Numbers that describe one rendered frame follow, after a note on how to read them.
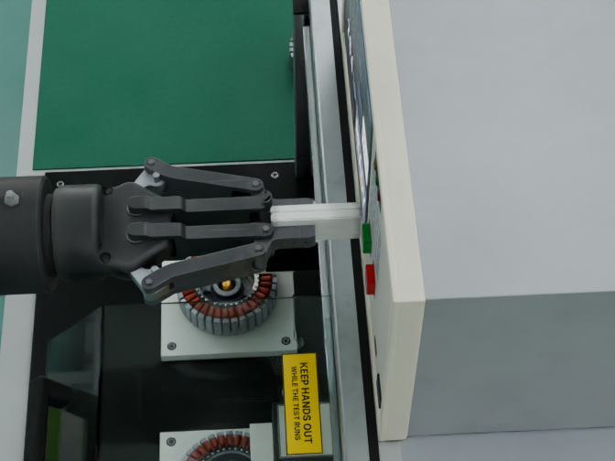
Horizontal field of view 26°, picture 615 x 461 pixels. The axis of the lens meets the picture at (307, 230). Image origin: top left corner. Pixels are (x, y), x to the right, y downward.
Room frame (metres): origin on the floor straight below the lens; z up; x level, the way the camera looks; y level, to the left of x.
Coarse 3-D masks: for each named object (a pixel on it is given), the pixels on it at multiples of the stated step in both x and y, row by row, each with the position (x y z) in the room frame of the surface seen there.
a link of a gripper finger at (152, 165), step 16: (160, 160) 0.66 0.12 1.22; (160, 176) 0.64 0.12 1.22; (176, 176) 0.64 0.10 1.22; (192, 176) 0.64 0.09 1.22; (208, 176) 0.64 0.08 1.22; (224, 176) 0.64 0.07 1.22; (240, 176) 0.64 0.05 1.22; (176, 192) 0.64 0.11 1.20; (192, 192) 0.64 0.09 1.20; (208, 192) 0.63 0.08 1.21; (224, 192) 0.63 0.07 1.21; (240, 192) 0.64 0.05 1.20; (256, 192) 0.63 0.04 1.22
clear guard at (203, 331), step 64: (128, 320) 0.60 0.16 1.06; (192, 320) 0.60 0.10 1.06; (256, 320) 0.60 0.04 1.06; (320, 320) 0.60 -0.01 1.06; (128, 384) 0.54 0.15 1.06; (192, 384) 0.54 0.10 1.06; (256, 384) 0.54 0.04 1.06; (320, 384) 0.54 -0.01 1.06; (64, 448) 0.49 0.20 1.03; (128, 448) 0.48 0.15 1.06; (192, 448) 0.48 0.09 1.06; (256, 448) 0.48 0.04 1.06
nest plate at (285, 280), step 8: (248, 280) 0.83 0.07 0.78; (280, 280) 0.83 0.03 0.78; (288, 280) 0.83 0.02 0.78; (248, 288) 0.82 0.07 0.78; (280, 288) 0.82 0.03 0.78; (288, 288) 0.82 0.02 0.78; (176, 296) 0.81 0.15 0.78; (208, 296) 0.81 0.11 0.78; (280, 296) 0.81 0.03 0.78; (288, 296) 0.81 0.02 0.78
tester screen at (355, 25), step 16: (352, 0) 0.81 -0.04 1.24; (352, 16) 0.81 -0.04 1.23; (352, 32) 0.80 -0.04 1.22; (352, 48) 0.80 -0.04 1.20; (352, 80) 0.78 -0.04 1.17; (368, 96) 0.67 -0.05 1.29; (352, 112) 0.77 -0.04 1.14; (368, 112) 0.66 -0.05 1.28; (368, 128) 0.66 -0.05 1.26; (368, 144) 0.65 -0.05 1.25; (368, 160) 0.64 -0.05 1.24
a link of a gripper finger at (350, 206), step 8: (272, 208) 0.61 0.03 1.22; (280, 208) 0.61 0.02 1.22; (288, 208) 0.61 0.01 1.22; (296, 208) 0.61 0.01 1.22; (304, 208) 0.61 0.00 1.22; (312, 208) 0.61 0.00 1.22; (320, 208) 0.61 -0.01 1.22; (328, 208) 0.61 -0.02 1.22; (336, 208) 0.61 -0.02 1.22; (344, 208) 0.61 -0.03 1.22; (352, 208) 0.61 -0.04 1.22; (360, 208) 0.61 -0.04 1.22
